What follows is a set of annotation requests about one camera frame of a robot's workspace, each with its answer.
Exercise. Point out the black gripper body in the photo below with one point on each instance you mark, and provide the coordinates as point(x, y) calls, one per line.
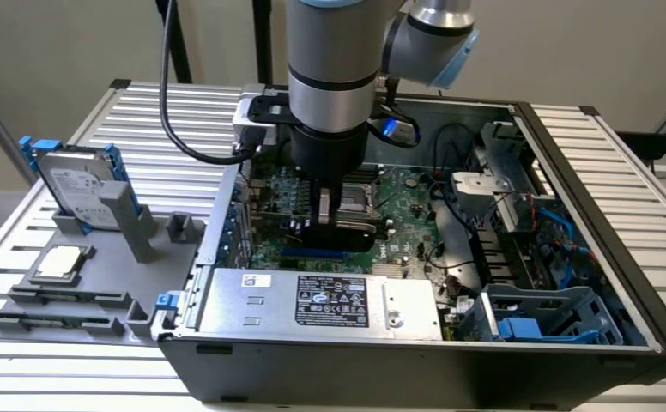
point(328, 154)

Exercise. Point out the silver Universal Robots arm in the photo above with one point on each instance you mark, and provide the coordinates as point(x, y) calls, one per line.
point(326, 51)

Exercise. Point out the blue expansion slot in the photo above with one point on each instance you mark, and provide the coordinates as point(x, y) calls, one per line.
point(294, 254)

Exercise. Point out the CPU socket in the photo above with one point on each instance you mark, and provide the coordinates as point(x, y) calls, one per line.
point(361, 197)

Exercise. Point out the green motherboard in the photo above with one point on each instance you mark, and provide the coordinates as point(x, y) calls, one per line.
point(408, 223)

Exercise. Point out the small silver chipset heatsink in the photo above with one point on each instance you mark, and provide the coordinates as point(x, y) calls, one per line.
point(389, 270)

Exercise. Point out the silver power supply unit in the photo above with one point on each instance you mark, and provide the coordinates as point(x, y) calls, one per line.
point(310, 304)

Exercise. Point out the metal drive cage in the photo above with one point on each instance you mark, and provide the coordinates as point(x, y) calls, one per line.
point(505, 189)

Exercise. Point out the black tripod leg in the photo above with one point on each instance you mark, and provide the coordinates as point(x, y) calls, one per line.
point(264, 38)
point(180, 38)

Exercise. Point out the blue case latch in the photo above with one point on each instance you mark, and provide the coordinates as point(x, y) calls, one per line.
point(168, 305)

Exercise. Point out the black open PC case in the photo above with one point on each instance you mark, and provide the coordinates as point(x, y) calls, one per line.
point(401, 373)

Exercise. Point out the grey parts rack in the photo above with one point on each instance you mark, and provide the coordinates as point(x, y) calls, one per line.
point(104, 279)

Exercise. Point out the hard disk with blue rails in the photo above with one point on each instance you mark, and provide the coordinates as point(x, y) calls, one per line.
point(79, 184)

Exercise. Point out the blue grey disk bay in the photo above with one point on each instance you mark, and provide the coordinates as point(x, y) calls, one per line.
point(545, 317)

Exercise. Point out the silver CPU chip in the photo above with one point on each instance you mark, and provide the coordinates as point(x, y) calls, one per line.
point(63, 262)

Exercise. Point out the green RAM stick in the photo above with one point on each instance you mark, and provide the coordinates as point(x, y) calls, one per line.
point(47, 320)
point(64, 296)

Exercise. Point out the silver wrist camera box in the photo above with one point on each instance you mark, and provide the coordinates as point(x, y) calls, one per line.
point(259, 113)

